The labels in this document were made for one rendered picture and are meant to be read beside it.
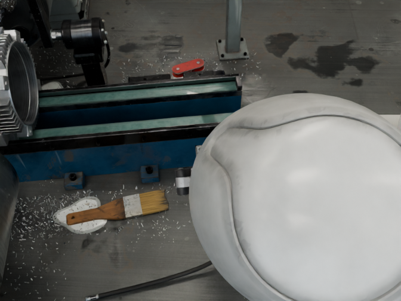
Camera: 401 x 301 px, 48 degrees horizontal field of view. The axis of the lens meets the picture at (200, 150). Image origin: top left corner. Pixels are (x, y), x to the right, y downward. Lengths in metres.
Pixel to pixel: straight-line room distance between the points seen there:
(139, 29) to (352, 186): 1.20
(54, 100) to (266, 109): 0.84
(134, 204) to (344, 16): 0.82
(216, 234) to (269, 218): 0.03
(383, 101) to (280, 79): 0.25
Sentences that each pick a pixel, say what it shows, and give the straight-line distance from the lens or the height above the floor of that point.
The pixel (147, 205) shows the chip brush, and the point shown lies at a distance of 0.93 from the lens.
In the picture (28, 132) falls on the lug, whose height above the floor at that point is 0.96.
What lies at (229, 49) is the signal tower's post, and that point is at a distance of 1.22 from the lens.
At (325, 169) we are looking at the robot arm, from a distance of 0.16.
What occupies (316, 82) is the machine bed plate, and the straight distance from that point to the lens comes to 1.18.
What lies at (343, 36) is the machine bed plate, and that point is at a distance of 1.33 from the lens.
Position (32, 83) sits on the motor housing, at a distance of 0.99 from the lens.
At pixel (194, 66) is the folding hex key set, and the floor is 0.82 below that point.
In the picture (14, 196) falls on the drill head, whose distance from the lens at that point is 0.74.
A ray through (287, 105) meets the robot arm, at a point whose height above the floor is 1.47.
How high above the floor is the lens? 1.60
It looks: 52 degrees down
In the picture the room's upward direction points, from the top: 2 degrees counter-clockwise
